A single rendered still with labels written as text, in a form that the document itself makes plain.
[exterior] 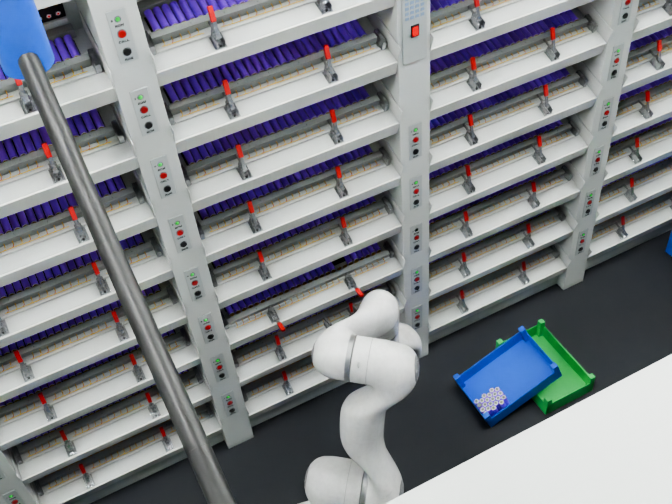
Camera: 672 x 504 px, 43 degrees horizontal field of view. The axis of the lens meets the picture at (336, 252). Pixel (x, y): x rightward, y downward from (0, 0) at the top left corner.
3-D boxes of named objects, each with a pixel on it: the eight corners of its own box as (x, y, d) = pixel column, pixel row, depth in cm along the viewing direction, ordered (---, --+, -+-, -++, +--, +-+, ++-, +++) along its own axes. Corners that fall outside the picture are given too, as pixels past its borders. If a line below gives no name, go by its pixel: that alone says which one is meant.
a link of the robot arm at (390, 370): (339, 480, 211) (404, 492, 208) (330, 519, 201) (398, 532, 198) (350, 321, 183) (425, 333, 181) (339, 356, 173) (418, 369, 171)
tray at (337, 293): (401, 274, 276) (405, 261, 267) (229, 350, 259) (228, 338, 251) (372, 226, 283) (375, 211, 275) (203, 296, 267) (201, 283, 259)
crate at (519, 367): (491, 427, 288) (485, 419, 282) (458, 385, 301) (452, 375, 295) (562, 375, 288) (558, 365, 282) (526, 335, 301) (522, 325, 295)
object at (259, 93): (396, 73, 220) (403, 36, 208) (176, 154, 204) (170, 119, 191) (359, 19, 228) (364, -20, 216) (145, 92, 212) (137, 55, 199)
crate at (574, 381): (592, 390, 295) (596, 376, 290) (545, 415, 290) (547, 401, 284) (540, 331, 315) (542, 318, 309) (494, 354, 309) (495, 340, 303)
